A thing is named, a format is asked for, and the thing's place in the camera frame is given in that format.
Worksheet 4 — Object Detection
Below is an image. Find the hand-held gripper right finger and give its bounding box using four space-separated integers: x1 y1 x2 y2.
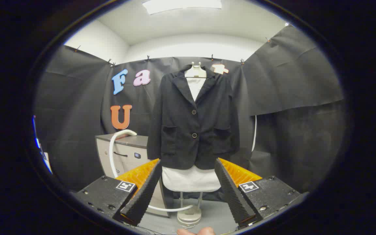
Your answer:
214 158 309 229

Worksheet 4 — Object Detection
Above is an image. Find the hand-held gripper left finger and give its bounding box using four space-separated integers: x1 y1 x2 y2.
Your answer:
74 159 163 227

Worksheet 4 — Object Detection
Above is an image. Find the white garment steamer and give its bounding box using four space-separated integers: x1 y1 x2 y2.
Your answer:
109 129 195 212

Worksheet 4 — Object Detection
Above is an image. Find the black button jacket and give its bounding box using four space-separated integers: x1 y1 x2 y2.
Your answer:
147 65 240 170

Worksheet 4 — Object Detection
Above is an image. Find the grey cabinet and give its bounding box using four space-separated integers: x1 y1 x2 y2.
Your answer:
95 133 170 217

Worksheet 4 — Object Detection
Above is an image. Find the white mannequin torso on stand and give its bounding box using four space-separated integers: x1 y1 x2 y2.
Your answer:
161 61 222 226

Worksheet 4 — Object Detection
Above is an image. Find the white blue-edged board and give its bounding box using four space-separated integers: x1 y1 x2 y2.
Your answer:
32 115 53 174

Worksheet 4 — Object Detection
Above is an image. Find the black backdrop cloth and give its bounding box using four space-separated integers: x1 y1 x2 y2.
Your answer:
35 24 345 196

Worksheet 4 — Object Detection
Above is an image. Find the ceiling light panel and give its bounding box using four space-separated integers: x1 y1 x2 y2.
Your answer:
142 0 223 15

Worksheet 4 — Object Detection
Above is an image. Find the thin white cable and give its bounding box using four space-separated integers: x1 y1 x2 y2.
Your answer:
251 115 257 152

